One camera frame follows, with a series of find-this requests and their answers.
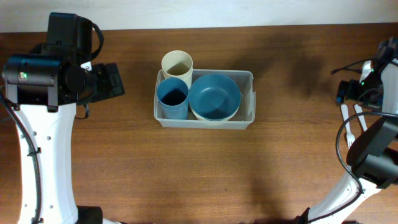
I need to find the blue cup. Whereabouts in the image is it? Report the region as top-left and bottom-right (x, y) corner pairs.
(156, 78), (189, 110)
(162, 104), (188, 119)

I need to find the cream cup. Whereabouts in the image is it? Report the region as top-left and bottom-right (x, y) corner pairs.
(161, 50), (193, 79)
(181, 77), (192, 89)

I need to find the cream bowl back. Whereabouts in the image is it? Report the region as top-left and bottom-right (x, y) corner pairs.
(190, 103), (239, 121)

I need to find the cream bowl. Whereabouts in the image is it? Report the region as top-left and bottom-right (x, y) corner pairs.
(190, 103), (239, 121)
(193, 113), (234, 126)

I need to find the blue bowl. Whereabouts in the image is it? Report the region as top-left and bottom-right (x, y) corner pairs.
(188, 73), (242, 110)

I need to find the cream bowl front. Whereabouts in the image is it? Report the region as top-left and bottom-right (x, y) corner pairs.
(193, 113), (234, 126)

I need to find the left arm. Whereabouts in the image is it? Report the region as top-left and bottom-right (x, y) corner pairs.
(1, 12), (125, 224)

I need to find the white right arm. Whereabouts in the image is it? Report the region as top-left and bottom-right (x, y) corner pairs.
(294, 37), (397, 223)

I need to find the clear plastic container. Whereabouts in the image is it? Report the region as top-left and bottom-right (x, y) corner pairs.
(154, 69), (256, 129)

